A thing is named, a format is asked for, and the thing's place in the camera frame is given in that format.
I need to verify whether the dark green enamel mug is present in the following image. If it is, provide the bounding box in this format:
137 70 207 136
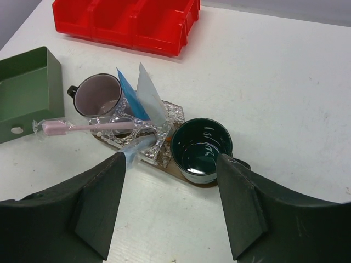
169 117 252 184

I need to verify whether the green metal tray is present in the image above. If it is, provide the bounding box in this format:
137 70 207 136
1 47 65 142

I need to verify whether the clear plastic bag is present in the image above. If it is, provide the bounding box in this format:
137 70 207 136
88 99 185 167

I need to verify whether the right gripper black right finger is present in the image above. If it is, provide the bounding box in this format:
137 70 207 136
217 155 350 262

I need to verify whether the white toothpaste tube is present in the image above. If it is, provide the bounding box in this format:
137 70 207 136
137 63 169 127

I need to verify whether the red plastic divided bin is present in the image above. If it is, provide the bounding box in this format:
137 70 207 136
52 0 200 56

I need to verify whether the toothbrush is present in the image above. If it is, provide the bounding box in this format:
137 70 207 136
119 135 157 170
32 118 135 140

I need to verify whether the oval wooden tray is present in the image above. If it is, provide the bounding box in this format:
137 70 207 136
93 131 220 190

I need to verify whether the blue toothpaste tube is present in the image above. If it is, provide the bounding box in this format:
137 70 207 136
116 68 150 121

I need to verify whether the translucent purple cup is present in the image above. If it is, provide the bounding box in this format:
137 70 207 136
67 73 124 117

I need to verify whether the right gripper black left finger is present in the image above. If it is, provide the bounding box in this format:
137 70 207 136
1 152 126 262

